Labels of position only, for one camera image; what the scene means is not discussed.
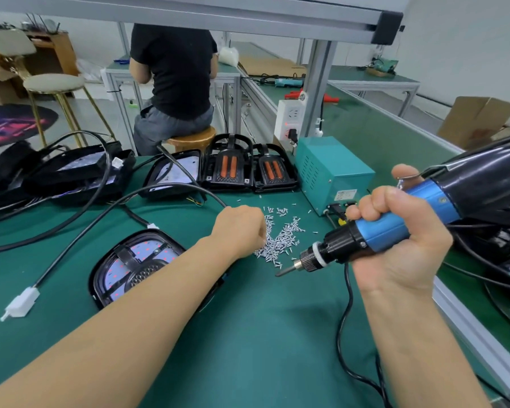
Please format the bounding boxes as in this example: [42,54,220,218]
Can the round beige stool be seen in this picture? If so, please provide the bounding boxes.
[24,74,116,148]

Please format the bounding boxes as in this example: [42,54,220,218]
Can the white crumpled bag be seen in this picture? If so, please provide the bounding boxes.
[218,46,239,67]

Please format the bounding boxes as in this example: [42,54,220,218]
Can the stack of unassembled lamp housings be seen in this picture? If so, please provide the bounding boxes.
[0,131,203,252]

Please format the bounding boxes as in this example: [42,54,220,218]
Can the heap of small silver screws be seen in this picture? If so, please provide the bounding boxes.
[253,203,307,269]

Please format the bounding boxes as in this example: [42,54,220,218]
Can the brown wooden cabinet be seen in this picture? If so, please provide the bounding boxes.
[25,31,79,77]

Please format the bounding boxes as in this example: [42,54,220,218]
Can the teal hand tool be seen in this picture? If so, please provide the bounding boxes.
[259,76,305,88]

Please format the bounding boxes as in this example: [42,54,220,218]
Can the brown cardboard box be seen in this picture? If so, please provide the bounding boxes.
[437,96,510,151]

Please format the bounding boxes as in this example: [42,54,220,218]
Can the small green workbench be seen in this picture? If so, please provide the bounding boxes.
[102,62,243,154]

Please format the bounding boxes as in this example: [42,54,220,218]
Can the person's left hand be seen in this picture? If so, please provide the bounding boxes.
[208,205,267,262]

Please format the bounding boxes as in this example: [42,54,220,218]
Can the colourful round rug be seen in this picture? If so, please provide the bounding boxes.
[0,103,59,148]

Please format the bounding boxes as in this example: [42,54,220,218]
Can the teal power supply box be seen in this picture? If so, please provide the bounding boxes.
[295,135,377,216]

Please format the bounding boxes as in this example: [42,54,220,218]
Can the white power strip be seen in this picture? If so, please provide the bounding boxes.
[274,91,309,151]

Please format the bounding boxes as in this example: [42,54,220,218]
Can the round brown wooden stool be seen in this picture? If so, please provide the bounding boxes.
[167,125,218,154]

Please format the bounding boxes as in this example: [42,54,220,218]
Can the open brown cardboard carton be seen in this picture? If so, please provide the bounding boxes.
[0,67,27,107]

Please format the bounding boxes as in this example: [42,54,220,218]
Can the person's left forearm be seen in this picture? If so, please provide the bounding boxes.
[0,233,231,408]

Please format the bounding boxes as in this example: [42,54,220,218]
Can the person's right forearm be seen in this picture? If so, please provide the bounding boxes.
[361,280,491,408]

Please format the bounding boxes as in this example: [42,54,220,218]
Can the green workbench white legs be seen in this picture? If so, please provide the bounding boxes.
[327,66,422,118]

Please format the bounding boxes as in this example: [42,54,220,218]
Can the person's right hand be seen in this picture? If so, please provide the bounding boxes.
[346,164,454,296]

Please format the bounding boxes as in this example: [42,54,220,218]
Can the blue black electric screwdriver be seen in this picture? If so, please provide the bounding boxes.
[276,144,510,277]

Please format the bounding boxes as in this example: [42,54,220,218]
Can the aluminium shelf frame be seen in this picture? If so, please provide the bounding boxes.
[0,0,405,137]

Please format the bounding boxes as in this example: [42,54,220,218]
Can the red tool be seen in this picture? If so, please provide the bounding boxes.
[284,91,341,104]

